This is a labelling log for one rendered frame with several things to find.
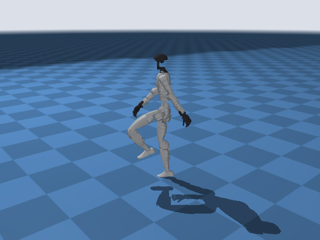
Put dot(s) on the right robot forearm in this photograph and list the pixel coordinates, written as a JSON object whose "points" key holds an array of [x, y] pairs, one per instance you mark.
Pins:
{"points": [[147, 98]]}

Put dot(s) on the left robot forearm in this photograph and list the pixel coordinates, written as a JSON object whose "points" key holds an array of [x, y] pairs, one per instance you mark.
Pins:
{"points": [[176, 104]]}

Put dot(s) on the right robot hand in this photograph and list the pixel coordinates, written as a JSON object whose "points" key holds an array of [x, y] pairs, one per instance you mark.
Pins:
{"points": [[137, 108]]}

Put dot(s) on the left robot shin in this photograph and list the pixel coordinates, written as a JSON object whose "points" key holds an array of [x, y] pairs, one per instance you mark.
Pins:
{"points": [[137, 138]]}

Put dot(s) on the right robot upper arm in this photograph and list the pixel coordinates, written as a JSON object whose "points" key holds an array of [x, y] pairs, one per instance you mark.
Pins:
{"points": [[154, 90]]}

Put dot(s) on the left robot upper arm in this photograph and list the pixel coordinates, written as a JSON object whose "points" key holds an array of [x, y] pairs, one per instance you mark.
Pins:
{"points": [[164, 81]]}

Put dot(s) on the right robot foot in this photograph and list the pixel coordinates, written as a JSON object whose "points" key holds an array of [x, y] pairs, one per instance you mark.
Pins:
{"points": [[166, 174]]}

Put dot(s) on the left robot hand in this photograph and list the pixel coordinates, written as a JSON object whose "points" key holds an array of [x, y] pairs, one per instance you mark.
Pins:
{"points": [[186, 118]]}

